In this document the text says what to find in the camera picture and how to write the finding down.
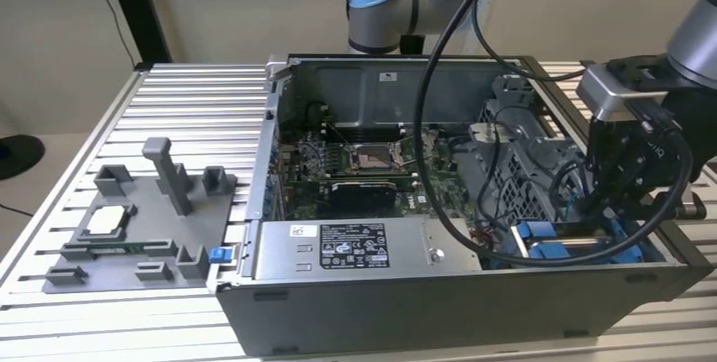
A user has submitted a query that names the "black disk wire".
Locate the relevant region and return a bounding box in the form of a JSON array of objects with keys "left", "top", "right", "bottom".
[{"left": 549, "top": 155, "right": 595, "bottom": 221}]

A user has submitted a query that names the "hard disk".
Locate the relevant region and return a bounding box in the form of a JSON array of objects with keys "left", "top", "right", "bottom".
[{"left": 517, "top": 218, "right": 657, "bottom": 262}]

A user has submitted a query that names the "black RAM slot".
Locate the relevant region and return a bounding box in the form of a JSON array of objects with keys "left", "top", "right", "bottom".
[
  {"left": 323, "top": 123, "right": 410, "bottom": 132},
  {"left": 323, "top": 129, "right": 413, "bottom": 139}
]

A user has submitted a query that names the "grey metal drive cage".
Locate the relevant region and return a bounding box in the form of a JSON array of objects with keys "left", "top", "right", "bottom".
[{"left": 463, "top": 76, "right": 589, "bottom": 224}]

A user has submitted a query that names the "green motherboard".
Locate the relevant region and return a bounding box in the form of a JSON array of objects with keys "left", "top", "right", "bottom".
[{"left": 277, "top": 126, "right": 489, "bottom": 228}]

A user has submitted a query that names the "CPU socket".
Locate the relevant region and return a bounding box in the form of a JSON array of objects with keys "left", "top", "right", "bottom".
[{"left": 343, "top": 141, "right": 403, "bottom": 176}]

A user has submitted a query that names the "black graphics card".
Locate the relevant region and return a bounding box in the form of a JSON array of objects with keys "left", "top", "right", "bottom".
[{"left": 321, "top": 181, "right": 402, "bottom": 216}]

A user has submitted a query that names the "grey PC case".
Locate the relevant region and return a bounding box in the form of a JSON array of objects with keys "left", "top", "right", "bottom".
[{"left": 206, "top": 53, "right": 715, "bottom": 357}]

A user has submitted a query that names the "silver power supply unit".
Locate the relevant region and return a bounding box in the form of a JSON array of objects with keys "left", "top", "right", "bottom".
[{"left": 249, "top": 218, "right": 482, "bottom": 279}]

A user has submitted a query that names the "grey parts rack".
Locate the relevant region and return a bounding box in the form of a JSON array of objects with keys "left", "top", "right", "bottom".
[{"left": 41, "top": 137, "right": 239, "bottom": 296}]

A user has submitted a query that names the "green RAM stick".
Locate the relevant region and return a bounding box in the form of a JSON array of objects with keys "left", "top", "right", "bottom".
[{"left": 64, "top": 242, "right": 172, "bottom": 254}]

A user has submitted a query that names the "silver CPU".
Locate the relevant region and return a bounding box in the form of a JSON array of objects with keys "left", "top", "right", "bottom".
[{"left": 88, "top": 207, "right": 130, "bottom": 235}]

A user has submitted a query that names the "black round monitor foot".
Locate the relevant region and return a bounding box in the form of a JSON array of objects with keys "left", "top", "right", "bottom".
[{"left": 0, "top": 134, "right": 45, "bottom": 181}]

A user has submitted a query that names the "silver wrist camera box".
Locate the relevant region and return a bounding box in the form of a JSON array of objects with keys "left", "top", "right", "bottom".
[{"left": 575, "top": 55, "right": 671, "bottom": 122}]

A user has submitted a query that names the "short black robot cable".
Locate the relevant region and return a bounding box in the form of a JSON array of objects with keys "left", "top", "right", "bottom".
[{"left": 469, "top": 0, "right": 586, "bottom": 82}]

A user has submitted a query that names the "long black robot cable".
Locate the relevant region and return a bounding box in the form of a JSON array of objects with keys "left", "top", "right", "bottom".
[{"left": 418, "top": 0, "right": 693, "bottom": 265}]

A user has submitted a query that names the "black upright post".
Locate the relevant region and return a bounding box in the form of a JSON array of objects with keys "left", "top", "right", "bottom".
[{"left": 104, "top": 0, "right": 172, "bottom": 65}]

